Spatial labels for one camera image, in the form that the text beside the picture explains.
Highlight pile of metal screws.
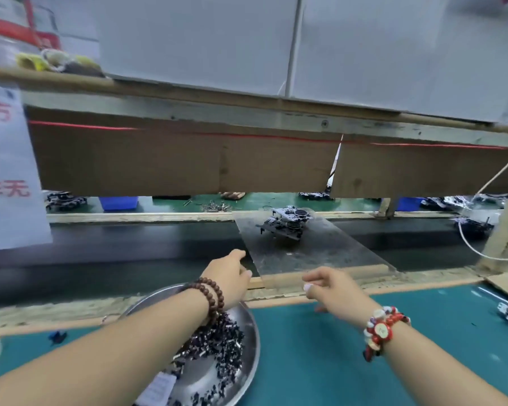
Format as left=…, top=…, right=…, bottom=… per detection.
left=200, top=200, right=233, bottom=213

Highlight white paper sign red characters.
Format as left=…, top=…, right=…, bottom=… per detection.
left=0, top=82, right=54, bottom=252

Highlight clear acrylic carrier plate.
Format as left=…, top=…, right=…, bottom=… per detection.
left=234, top=209, right=401, bottom=278

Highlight black conveyor belt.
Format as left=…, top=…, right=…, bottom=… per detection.
left=0, top=219, right=494, bottom=310

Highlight red string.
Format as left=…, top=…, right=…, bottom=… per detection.
left=27, top=120, right=508, bottom=150

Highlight white paper packet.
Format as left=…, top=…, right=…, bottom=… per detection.
left=139, top=371, right=179, bottom=406

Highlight round metal tray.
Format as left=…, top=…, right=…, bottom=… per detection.
left=119, top=283, right=261, bottom=406

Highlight small brown cardboard panel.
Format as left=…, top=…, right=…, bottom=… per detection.
left=330, top=141, right=508, bottom=199

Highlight white cable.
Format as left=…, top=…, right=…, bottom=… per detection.
left=457, top=144, right=508, bottom=262

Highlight red and white bead bracelet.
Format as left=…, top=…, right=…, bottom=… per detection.
left=362, top=306, right=411, bottom=362

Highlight pile of small black parts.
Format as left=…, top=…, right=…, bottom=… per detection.
left=169, top=312, right=246, bottom=403

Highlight teal work mat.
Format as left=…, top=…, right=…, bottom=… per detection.
left=0, top=282, right=508, bottom=406

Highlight white box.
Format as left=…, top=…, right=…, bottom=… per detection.
left=97, top=0, right=302, bottom=98
left=287, top=0, right=508, bottom=124

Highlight large brown cardboard panel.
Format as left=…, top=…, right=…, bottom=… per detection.
left=27, top=107, right=344, bottom=196

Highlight brown wooden bead bracelet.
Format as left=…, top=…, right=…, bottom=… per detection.
left=176, top=277, right=226, bottom=334

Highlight pile of yellow work gloves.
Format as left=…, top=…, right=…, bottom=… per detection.
left=15, top=49, right=107, bottom=79

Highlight blue plastic bin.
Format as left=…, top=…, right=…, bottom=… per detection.
left=99, top=196, right=140, bottom=212
left=395, top=197, right=426, bottom=211

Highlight person's left forearm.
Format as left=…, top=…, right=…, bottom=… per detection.
left=0, top=286, right=212, bottom=406

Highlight wooden shelf board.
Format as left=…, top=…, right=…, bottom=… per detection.
left=0, top=64, right=508, bottom=148

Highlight person's left hand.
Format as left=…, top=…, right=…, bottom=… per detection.
left=200, top=248, right=253, bottom=313

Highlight person's right hand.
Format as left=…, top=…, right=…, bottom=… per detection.
left=302, top=266, right=380, bottom=331

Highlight person's right forearm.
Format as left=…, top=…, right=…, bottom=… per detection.
left=370, top=325, right=508, bottom=406

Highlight row of black mechanism assemblies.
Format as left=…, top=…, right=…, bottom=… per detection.
left=420, top=193, right=508, bottom=210

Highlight wooden post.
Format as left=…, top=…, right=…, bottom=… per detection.
left=475, top=164, right=508, bottom=276

